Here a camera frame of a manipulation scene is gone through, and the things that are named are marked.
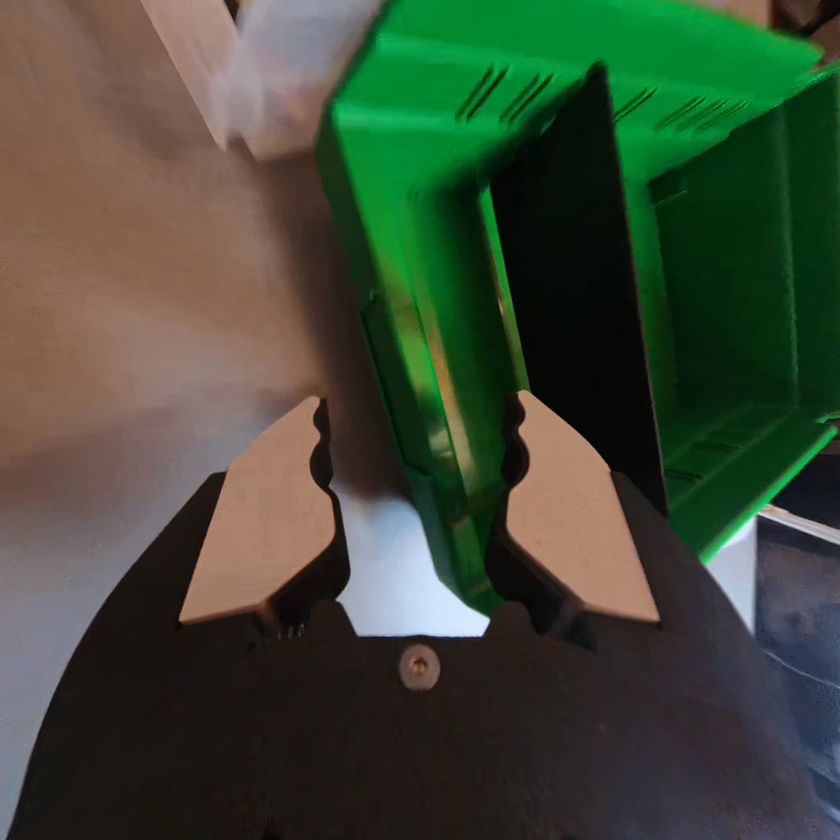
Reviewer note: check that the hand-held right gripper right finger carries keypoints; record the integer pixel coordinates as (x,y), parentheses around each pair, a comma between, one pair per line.
(571,525)

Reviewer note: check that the clear plastic bin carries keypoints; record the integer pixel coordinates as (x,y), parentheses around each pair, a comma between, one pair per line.
(295,79)

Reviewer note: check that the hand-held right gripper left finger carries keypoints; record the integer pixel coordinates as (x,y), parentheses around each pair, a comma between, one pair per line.
(269,518)

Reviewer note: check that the black divider plate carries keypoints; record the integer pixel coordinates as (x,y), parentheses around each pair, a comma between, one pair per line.
(577,295)

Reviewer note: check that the green plastic bin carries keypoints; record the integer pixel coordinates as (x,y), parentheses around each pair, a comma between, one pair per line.
(407,197)

